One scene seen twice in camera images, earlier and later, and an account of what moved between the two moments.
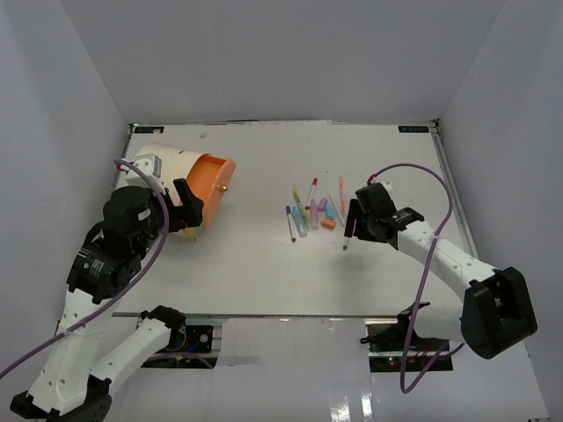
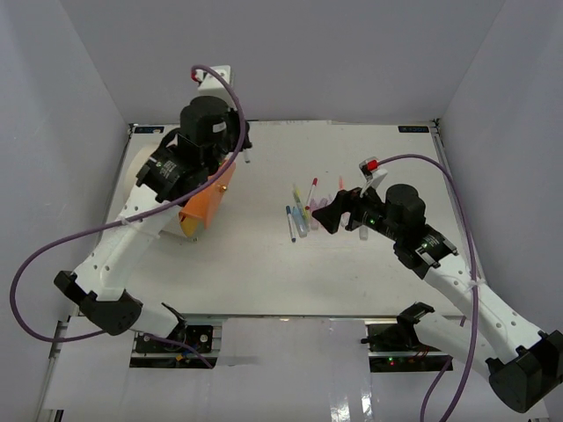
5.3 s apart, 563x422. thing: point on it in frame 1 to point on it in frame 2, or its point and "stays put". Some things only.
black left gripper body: (175, 214) to (231, 144)
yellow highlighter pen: (296, 194) stays put
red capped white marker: (314, 184) stays put
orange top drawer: (210, 178) stays put
